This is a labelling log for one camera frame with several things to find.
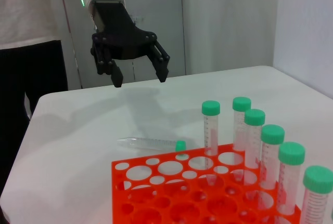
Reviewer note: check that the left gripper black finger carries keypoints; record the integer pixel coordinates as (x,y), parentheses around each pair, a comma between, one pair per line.
(161,65)
(117,77)

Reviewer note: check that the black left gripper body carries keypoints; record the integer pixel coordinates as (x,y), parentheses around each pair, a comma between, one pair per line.
(117,31)

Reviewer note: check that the green-capped clear test tube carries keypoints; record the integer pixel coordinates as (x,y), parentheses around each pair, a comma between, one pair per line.
(240,125)
(151,143)
(288,179)
(270,156)
(210,125)
(316,198)
(253,141)

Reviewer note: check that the orange plastic test tube rack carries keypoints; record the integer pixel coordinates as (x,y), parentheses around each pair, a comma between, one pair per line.
(182,203)

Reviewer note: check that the grey metal cabinet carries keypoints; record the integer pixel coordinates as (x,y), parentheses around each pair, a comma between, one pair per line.
(156,0)

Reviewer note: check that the white curtain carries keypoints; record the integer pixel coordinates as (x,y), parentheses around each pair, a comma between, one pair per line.
(229,21)

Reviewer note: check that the person in white shirt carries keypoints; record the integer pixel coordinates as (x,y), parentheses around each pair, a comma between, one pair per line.
(26,8)

